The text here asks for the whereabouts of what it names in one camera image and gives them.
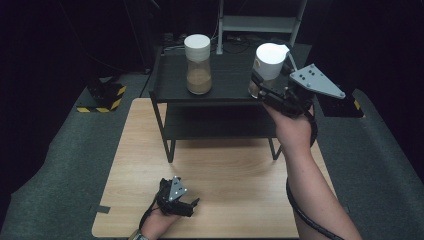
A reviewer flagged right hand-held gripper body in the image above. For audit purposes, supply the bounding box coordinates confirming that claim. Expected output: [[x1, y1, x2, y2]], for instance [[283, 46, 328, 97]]
[[258, 63, 347, 119]]

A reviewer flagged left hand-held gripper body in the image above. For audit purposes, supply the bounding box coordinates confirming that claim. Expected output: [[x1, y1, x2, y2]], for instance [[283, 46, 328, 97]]
[[155, 175, 195, 218]]

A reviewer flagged clear jar with spout lid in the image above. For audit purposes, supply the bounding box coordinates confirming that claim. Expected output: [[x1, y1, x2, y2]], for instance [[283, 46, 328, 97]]
[[247, 42, 291, 100]]

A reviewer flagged black two-tier metal rack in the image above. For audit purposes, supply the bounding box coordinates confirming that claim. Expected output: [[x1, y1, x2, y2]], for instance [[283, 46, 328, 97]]
[[148, 44, 313, 164]]

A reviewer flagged person's left hand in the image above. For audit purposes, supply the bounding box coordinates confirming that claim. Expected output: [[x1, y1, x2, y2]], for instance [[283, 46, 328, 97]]
[[139, 207, 184, 240]]

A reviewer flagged person's right hand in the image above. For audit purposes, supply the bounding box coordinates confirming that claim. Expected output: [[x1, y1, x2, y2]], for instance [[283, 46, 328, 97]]
[[262, 101, 316, 155]]

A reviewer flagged yellow-black striped stand base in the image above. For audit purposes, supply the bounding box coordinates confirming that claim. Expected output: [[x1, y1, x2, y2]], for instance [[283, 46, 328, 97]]
[[75, 75, 128, 114], [316, 91, 365, 119]]

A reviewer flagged wristwatch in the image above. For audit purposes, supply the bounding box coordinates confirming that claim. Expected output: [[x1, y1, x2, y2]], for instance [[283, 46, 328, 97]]
[[127, 228, 150, 240]]

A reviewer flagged grey metal stand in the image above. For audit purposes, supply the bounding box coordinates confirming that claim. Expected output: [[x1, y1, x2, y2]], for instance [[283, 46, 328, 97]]
[[215, 0, 308, 56]]

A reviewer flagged grey tape piece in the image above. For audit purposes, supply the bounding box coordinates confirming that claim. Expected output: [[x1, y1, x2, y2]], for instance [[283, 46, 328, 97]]
[[88, 204, 111, 215]]

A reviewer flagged black power strip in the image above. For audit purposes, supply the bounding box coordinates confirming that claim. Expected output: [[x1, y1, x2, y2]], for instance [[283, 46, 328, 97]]
[[162, 32, 188, 45]]

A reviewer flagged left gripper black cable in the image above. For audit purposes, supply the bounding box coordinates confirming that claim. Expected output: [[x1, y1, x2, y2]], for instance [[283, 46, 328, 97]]
[[138, 194, 163, 231]]

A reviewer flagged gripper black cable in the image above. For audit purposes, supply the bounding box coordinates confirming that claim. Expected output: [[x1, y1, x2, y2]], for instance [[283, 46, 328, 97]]
[[285, 111, 345, 240], [138, 194, 163, 231]]

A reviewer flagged black floor cable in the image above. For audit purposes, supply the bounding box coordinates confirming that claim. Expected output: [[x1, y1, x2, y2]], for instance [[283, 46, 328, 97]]
[[211, 33, 268, 55]]

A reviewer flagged white floor cable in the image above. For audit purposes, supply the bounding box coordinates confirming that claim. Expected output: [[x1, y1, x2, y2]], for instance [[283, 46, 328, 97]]
[[163, 19, 220, 53]]

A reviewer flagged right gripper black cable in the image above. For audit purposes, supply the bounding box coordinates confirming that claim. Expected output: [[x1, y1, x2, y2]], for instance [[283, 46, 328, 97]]
[[285, 111, 345, 240]]

